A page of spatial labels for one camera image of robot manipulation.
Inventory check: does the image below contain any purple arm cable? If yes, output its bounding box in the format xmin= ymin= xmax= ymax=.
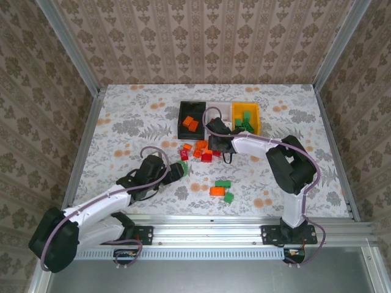
xmin=203 ymin=106 xmax=327 ymax=269
xmin=39 ymin=146 xmax=172 ymax=272

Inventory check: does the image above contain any yellow plastic bin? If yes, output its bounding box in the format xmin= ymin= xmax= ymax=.
xmin=232 ymin=102 xmax=261 ymax=137

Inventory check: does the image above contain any grey slotted cable duct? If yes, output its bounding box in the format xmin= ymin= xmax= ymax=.
xmin=73 ymin=247 xmax=290 ymax=261

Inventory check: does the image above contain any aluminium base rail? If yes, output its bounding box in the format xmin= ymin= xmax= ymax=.
xmin=45 ymin=213 xmax=378 ymax=248

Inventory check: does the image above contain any aluminium table side rail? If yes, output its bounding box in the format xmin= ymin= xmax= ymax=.
xmin=62 ymin=87 xmax=108 ymax=211
xmin=313 ymin=87 xmax=361 ymax=223

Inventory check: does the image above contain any aluminium upright frame post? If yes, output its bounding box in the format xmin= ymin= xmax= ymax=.
xmin=35 ymin=0 xmax=102 ymax=94
xmin=312 ymin=0 xmax=373 ymax=91

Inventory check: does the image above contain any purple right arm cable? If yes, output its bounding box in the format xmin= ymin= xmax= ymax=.
xmin=203 ymin=106 xmax=327 ymax=269

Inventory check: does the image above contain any white plastic bin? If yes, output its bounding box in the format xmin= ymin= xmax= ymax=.
xmin=205 ymin=103 xmax=235 ymax=129

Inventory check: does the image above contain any small black connector box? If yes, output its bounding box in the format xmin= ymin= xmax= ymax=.
xmin=283 ymin=247 xmax=306 ymax=263
xmin=113 ymin=248 xmax=138 ymax=260

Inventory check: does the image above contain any floral patterned table cover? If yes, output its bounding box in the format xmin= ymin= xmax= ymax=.
xmin=65 ymin=84 xmax=352 ymax=218

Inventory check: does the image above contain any thin black left gripper cable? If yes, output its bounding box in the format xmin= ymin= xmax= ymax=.
xmin=131 ymin=186 xmax=159 ymax=202

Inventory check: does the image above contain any black plastic bin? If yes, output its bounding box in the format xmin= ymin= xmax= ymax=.
xmin=177 ymin=101 xmax=207 ymax=140

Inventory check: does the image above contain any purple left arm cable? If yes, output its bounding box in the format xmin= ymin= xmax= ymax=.
xmin=39 ymin=146 xmax=172 ymax=272

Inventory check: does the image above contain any aluminium lower frame rail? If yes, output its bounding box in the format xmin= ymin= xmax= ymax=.
xmin=361 ymin=246 xmax=390 ymax=293
xmin=27 ymin=259 xmax=57 ymax=293

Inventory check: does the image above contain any grey metal panel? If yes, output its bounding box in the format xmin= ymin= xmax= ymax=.
xmin=45 ymin=247 xmax=378 ymax=293

